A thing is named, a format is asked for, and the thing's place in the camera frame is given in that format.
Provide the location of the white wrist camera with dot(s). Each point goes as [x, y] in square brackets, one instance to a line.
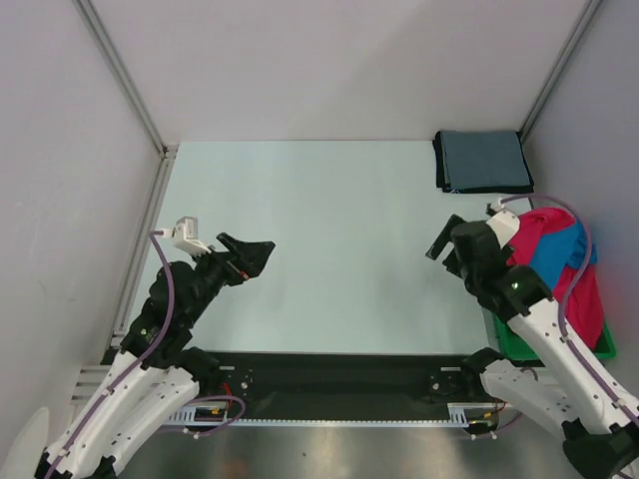
[185, 237]
[503, 222]

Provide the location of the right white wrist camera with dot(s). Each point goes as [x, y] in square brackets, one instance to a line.
[503, 222]

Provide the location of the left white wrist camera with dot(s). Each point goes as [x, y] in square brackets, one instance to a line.
[185, 237]

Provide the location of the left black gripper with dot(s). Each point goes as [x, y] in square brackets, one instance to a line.
[255, 256]

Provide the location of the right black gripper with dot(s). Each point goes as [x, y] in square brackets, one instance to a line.
[442, 239]

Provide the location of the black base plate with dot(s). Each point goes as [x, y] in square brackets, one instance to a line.
[349, 387]

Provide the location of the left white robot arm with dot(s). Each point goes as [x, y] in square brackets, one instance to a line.
[155, 372]

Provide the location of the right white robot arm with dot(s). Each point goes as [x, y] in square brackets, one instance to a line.
[593, 415]

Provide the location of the folded black t shirt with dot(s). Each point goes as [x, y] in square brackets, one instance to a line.
[439, 164]

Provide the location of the right aluminium frame post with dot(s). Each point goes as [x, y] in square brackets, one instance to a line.
[578, 31]

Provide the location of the aluminium frame post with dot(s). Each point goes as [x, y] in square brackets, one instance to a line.
[578, 31]
[102, 39]

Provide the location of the left aluminium frame post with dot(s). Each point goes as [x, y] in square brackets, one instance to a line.
[102, 39]

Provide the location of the pink t shirt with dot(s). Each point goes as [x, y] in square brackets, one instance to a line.
[584, 310]

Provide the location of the blue t shirt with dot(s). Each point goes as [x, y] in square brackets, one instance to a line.
[559, 253]

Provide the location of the green plastic bin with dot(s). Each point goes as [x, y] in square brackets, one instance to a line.
[516, 349]

